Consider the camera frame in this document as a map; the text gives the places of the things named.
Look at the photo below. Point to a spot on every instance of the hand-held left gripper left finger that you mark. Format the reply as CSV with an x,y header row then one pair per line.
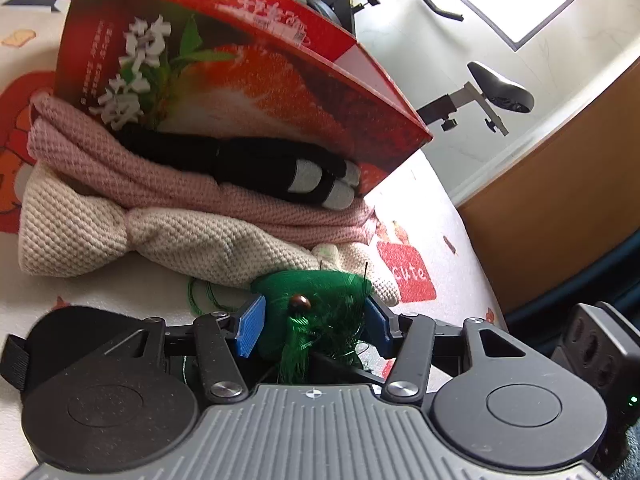
x,y
250,325

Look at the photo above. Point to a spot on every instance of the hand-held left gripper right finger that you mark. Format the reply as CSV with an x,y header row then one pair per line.
x,y
380,327

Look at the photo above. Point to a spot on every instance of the green tasselled pouch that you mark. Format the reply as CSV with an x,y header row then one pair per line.
x,y
300,285

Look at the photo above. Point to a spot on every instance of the pink knitted cloth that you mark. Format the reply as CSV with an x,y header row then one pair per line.
x,y
175,190

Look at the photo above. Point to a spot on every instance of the black gloves with grey fingertips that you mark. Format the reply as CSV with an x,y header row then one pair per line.
x,y
250,165

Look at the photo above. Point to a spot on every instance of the beige knitted cloth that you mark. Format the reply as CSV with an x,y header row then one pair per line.
x,y
75,230

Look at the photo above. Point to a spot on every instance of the red cardboard box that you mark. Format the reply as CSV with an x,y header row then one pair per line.
x,y
280,85

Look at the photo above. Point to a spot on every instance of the dark blue furniture edge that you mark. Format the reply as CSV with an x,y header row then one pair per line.
x,y
575,290

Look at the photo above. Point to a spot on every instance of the wooden panel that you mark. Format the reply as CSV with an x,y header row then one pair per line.
x,y
575,185

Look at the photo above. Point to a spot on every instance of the black exercise bike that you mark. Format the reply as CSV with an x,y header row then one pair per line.
x,y
500,92

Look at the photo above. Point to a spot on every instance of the dark-framed window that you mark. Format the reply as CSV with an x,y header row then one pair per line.
x,y
525,5

